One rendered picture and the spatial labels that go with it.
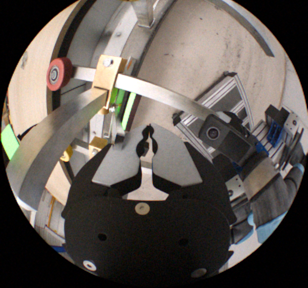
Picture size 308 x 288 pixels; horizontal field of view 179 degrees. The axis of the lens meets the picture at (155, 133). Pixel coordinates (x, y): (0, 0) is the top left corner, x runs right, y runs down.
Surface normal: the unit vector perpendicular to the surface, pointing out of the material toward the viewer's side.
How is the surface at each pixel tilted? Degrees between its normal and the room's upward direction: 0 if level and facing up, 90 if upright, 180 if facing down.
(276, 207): 91
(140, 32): 0
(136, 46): 0
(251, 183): 90
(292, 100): 90
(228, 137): 31
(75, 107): 90
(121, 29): 0
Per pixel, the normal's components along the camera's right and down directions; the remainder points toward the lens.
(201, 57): 0.01, 0.56
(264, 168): -0.59, -0.68
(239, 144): -0.48, 0.35
